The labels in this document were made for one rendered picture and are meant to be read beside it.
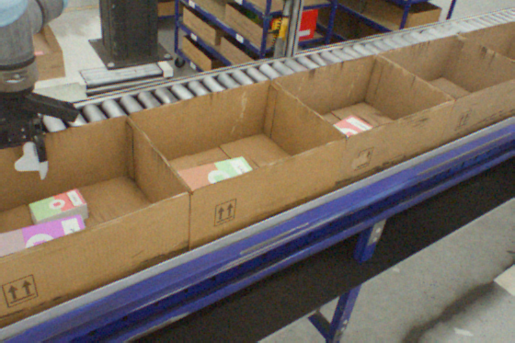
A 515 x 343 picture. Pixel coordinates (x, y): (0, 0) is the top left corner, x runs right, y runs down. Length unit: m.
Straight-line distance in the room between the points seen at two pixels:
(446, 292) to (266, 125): 1.29
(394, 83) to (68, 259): 1.03
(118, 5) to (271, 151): 0.87
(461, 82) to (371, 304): 0.95
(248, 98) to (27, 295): 0.69
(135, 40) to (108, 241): 1.19
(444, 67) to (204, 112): 0.97
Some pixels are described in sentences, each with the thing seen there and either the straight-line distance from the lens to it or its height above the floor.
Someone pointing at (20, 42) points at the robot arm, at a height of 1.27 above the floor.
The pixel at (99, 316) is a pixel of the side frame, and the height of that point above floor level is 0.91.
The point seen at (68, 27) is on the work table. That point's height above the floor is 0.75.
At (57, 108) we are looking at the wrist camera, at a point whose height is 1.12.
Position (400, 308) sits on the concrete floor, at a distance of 2.23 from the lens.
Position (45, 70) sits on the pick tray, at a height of 0.79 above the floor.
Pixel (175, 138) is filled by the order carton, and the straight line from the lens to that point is 1.23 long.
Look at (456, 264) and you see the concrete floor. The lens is 2.51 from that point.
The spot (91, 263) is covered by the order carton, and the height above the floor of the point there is 0.97.
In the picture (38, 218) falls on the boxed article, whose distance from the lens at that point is 1.08.
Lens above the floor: 1.66
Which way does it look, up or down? 36 degrees down
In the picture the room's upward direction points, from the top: 7 degrees clockwise
